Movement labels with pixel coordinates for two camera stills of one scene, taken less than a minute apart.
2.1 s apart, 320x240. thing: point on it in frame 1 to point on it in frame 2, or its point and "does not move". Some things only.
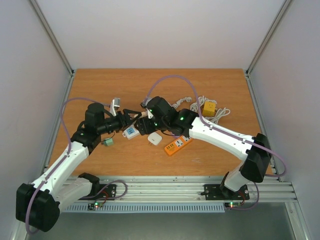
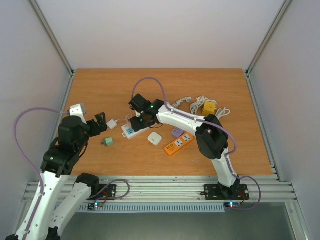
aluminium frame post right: x=265 y=40 does not move
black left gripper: x=124 y=124 to x=102 y=122
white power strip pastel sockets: x=131 y=132 does not move
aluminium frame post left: x=56 y=45 does not move
